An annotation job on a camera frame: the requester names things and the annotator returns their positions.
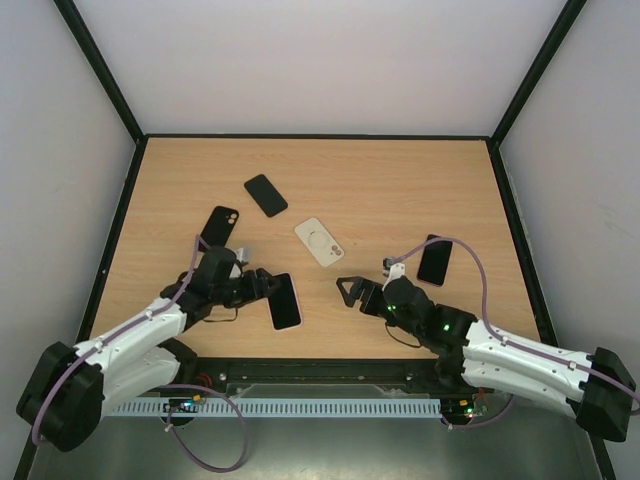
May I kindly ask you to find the dark red smartphone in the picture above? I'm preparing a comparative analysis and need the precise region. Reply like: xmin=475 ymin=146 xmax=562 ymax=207
xmin=416 ymin=241 xmax=453 ymax=287

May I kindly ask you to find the black phone face down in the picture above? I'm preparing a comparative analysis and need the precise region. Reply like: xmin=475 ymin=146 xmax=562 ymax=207
xmin=244 ymin=174 xmax=288 ymax=218

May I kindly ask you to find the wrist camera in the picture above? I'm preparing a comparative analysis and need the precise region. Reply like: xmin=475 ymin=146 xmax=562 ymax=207
xmin=235 ymin=247 xmax=251 ymax=268
xmin=382 ymin=257 xmax=406 ymax=289

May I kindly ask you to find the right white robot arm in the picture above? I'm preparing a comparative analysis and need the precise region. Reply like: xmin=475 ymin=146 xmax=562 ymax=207
xmin=336 ymin=274 xmax=636 ymax=442

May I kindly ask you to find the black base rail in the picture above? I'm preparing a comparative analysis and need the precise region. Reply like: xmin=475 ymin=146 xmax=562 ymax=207
xmin=49 ymin=352 xmax=496 ymax=396

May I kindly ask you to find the black metal frame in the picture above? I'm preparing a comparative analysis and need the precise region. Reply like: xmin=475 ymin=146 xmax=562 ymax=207
xmin=12 ymin=0 xmax=617 ymax=480

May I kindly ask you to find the white slotted cable duct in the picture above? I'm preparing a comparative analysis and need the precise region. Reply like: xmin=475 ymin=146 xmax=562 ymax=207
xmin=111 ymin=397 xmax=441 ymax=419

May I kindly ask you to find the beige phone case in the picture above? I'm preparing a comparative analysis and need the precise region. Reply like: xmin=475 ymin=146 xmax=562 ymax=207
xmin=294 ymin=217 xmax=345 ymax=267

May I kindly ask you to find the black phone case with cutout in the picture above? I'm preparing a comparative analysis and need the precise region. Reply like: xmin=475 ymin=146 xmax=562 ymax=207
xmin=199 ymin=206 xmax=239 ymax=252

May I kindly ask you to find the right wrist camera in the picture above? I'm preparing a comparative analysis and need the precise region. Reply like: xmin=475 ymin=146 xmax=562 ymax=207
xmin=382 ymin=257 xmax=406 ymax=289

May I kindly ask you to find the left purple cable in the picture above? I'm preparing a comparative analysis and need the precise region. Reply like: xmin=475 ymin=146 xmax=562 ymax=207
xmin=32 ymin=235 xmax=251 ymax=474

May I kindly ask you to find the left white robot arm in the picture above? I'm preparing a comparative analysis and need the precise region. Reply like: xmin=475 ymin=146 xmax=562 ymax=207
xmin=16 ymin=246 xmax=280 ymax=452

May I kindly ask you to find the black smartphone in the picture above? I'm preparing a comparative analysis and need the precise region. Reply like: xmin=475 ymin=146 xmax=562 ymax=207
xmin=269 ymin=273 xmax=302 ymax=330

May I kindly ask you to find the purple cable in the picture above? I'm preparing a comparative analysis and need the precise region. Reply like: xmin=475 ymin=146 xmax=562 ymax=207
xmin=397 ymin=237 xmax=640 ymax=430
xmin=32 ymin=235 xmax=251 ymax=474

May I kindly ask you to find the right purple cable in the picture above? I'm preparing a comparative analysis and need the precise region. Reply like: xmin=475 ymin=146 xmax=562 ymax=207
xmin=397 ymin=237 xmax=640 ymax=430

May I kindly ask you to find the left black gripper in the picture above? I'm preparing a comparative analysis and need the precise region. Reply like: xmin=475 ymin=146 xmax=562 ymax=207
xmin=211 ymin=268 xmax=280 ymax=308

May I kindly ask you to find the pink phone case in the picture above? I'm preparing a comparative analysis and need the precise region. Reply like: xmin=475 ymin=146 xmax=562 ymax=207
xmin=268 ymin=271 xmax=304 ymax=332

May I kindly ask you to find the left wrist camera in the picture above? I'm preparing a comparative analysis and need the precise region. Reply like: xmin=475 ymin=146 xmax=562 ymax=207
xmin=235 ymin=247 xmax=251 ymax=268

